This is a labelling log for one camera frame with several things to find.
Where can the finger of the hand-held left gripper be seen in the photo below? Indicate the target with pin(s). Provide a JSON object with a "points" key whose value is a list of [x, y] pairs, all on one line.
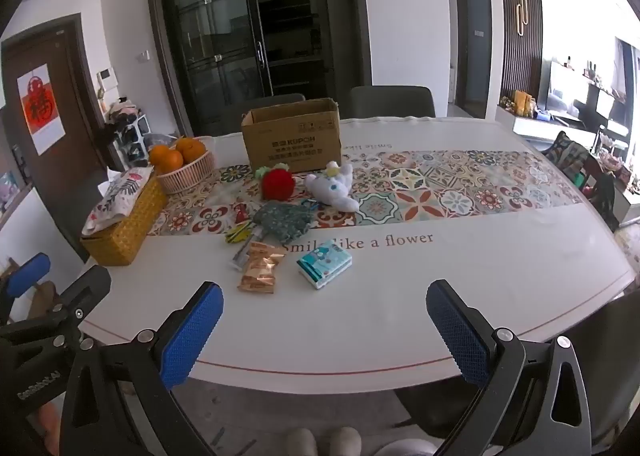
{"points": [[85, 286], [29, 275]]}

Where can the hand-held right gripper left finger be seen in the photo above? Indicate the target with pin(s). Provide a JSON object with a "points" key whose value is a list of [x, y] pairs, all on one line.
{"points": [[192, 336]]}

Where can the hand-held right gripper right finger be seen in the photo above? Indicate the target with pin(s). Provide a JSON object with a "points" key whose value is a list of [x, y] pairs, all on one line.
{"points": [[457, 336]]}

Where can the yellow plastic clip toy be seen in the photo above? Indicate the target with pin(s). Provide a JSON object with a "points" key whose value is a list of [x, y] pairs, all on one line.
{"points": [[237, 234]]}

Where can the green scouring pad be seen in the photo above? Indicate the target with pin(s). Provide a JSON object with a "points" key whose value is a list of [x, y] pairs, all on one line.
{"points": [[282, 221]]}

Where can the red plush strawberry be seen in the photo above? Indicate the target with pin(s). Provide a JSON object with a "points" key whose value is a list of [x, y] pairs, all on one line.
{"points": [[277, 183]]}

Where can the white plush toy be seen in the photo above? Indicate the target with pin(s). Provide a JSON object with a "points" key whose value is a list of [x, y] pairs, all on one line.
{"points": [[330, 186]]}

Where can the brown cardboard box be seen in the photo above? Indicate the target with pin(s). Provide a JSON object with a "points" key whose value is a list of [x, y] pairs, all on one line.
{"points": [[292, 141]]}

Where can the person's left hand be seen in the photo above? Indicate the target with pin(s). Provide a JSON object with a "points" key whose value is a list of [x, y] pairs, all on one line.
{"points": [[49, 428]]}

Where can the yellow woven tissue box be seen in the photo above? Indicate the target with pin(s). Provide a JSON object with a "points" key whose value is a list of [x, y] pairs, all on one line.
{"points": [[135, 231]]}

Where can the white patterned tablecloth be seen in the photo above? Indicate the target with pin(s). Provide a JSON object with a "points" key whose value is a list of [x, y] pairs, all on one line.
{"points": [[400, 286]]}

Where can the orange foil snack packet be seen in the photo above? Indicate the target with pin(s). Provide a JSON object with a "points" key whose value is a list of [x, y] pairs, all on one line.
{"points": [[257, 282], [267, 258]]}

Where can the white sachet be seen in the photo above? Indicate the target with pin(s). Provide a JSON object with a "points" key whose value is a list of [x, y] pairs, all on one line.
{"points": [[240, 258]]}

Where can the patterned snack packet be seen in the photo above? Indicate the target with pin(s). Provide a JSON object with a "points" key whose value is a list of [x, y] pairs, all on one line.
{"points": [[117, 196]]}

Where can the small red packet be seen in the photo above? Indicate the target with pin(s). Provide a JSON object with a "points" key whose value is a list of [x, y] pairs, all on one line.
{"points": [[241, 212]]}

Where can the brown entrance door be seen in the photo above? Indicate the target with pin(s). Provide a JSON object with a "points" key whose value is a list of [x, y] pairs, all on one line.
{"points": [[75, 136]]}

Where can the teal tissue packet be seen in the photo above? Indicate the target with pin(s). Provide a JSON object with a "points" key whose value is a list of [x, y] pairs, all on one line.
{"points": [[324, 265]]}

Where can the white plastic basket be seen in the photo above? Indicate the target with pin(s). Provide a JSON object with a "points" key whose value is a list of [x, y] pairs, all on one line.
{"points": [[187, 176]]}

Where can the person's white slipper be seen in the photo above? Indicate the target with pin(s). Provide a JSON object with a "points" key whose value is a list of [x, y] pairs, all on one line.
{"points": [[301, 442], [345, 442]]}

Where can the white shoe rack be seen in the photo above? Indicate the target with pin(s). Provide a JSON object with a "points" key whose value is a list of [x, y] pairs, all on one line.
{"points": [[131, 138]]}

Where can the pile of oranges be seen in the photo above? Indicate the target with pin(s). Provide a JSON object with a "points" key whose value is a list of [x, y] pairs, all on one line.
{"points": [[172, 156]]}

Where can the red paper door decoration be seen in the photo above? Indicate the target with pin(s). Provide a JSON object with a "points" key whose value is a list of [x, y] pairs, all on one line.
{"points": [[42, 111]]}

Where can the pink cloth bundle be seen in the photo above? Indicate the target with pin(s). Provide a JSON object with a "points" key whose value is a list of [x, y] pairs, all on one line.
{"points": [[122, 110]]}

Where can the white intercom panel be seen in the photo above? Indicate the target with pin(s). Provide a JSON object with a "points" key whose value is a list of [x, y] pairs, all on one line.
{"points": [[107, 81]]}

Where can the chair with patterned cushion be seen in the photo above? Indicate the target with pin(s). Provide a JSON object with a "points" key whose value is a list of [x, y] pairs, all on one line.
{"points": [[570, 156]]}

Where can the white low cabinet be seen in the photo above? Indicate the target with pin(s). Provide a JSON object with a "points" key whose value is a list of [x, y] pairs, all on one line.
{"points": [[530, 128]]}

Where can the yellow bag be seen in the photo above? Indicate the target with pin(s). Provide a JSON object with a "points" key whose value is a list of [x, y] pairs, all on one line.
{"points": [[523, 103]]}

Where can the dark dining chair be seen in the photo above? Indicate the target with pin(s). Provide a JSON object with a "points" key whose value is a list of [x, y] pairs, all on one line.
{"points": [[275, 102], [392, 101]]}

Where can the television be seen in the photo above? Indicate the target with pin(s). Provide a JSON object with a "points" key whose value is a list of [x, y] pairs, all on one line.
{"points": [[565, 86]]}

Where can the dark glass sliding door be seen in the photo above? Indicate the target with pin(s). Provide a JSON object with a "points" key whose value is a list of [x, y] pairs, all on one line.
{"points": [[225, 36]]}

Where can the dark grey room door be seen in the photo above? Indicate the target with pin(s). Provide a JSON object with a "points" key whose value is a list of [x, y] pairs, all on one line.
{"points": [[475, 46]]}

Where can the dark slatted wall panel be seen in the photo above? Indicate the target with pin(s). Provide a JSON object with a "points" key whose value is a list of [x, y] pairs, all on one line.
{"points": [[520, 56]]}

